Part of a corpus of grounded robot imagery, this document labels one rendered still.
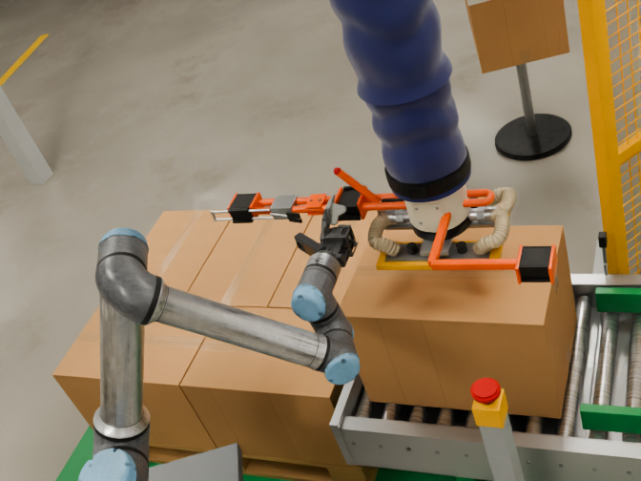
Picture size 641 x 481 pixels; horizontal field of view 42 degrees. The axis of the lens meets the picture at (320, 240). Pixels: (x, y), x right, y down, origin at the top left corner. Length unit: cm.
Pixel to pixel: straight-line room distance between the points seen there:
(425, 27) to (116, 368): 112
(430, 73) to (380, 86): 12
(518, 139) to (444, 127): 250
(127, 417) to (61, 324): 239
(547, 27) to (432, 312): 193
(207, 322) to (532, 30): 246
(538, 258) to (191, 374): 152
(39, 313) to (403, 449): 270
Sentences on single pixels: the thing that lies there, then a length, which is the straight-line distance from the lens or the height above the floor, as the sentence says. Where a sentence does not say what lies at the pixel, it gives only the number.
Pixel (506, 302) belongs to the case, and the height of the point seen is 95.
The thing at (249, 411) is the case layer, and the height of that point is 42.
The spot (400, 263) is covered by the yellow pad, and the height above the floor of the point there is 110.
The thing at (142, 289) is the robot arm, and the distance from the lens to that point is 189.
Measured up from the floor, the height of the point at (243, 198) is 124.
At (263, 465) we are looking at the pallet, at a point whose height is 2.
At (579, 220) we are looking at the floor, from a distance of 404.
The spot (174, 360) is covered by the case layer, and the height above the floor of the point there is 54.
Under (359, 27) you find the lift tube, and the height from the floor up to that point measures 180.
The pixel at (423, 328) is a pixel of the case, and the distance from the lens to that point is 239.
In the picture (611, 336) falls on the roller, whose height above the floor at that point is 55.
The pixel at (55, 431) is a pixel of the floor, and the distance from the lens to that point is 410.
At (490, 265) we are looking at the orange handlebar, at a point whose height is 122.
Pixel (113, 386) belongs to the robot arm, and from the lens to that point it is 223.
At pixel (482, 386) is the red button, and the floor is 104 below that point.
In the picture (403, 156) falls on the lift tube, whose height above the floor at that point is 144.
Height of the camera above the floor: 260
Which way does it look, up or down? 37 degrees down
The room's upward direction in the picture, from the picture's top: 21 degrees counter-clockwise
